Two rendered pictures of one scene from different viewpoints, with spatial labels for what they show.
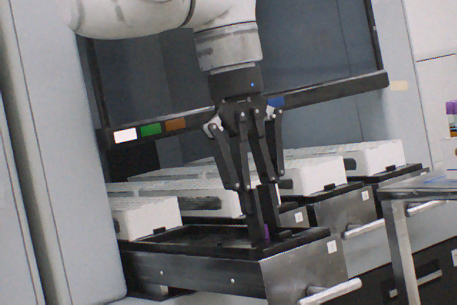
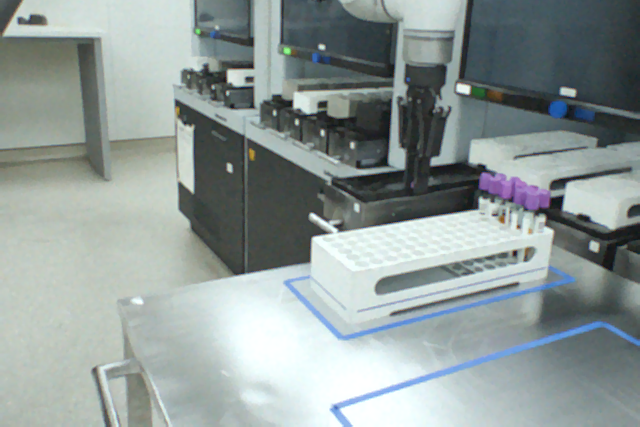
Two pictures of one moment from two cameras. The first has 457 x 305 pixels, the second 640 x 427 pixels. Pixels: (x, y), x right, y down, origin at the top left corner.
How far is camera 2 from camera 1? 1.63 m
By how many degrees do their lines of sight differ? 93
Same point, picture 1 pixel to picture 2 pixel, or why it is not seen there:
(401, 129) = not seen: outside the picture
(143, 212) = (479, 148)
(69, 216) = not seen: hidden behind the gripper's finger
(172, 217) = (494, 163)
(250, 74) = (409, 71)
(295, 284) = (336, 211)
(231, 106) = (411, 90)
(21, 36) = not seen: hidden behind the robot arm
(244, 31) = (407, 36)
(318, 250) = (349, 202)
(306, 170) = (569, 188)
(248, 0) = (413, 12)
